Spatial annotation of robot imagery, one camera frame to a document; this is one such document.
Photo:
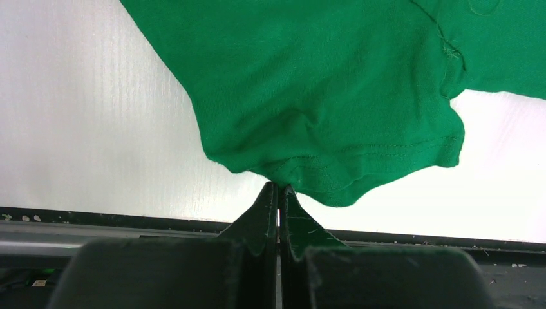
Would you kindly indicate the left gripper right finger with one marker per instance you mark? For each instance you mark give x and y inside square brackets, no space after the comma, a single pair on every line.
[320,271]

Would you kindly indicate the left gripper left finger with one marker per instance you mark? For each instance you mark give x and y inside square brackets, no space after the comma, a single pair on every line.
[236,269]

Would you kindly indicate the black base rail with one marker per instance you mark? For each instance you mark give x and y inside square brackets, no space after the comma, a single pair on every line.
[44,239]

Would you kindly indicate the green t shirt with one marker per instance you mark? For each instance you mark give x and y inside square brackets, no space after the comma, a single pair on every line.
[336,98]

